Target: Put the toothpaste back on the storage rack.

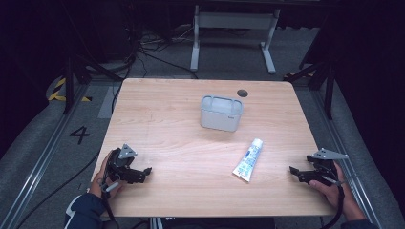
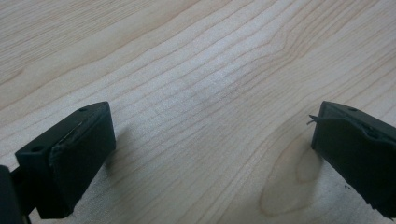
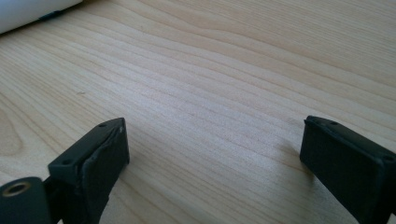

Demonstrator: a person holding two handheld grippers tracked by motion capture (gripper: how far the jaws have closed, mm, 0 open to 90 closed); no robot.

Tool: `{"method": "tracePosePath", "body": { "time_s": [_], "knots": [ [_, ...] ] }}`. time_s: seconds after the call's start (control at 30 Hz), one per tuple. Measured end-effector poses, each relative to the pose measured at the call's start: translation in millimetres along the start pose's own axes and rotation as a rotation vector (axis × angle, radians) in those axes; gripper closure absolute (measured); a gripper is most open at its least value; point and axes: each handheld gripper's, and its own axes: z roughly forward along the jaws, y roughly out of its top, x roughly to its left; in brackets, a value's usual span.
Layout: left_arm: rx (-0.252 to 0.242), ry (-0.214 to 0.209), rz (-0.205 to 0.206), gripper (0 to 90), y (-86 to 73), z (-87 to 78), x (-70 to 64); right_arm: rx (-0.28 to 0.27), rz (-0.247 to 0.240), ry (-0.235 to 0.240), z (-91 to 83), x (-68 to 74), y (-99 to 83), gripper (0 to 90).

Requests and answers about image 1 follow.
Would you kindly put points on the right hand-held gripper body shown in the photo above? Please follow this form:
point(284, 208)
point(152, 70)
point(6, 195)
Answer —
point(324, 165)

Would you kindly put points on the grey plastic storage container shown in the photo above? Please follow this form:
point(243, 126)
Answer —
point(221, 116)

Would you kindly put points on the person's left hand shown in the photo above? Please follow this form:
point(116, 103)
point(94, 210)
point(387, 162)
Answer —
point(99, 181)

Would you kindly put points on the aluminium floor rail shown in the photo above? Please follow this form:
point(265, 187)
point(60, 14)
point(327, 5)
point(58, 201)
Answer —
point(41, 159)
point(347, 149)

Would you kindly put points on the dark round table grommet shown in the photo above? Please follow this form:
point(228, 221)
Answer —
point(242, 93)

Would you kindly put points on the person's right hand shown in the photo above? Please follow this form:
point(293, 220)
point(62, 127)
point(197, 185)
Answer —
point(334, 191)

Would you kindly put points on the grey metal desk frame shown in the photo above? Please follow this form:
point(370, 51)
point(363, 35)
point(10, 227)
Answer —
point(234, 20)

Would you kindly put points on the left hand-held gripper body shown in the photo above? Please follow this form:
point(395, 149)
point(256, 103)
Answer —
point(124, 165)

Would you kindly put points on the white blue toothpaste tube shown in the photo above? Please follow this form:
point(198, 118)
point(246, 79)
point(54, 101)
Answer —
point(248, 160)

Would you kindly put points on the yellow black hazard tape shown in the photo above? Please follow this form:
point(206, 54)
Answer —
point(56, 94)

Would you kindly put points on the black tripod stand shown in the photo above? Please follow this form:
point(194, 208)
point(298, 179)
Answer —
point(328, 86)
point(70, 79)

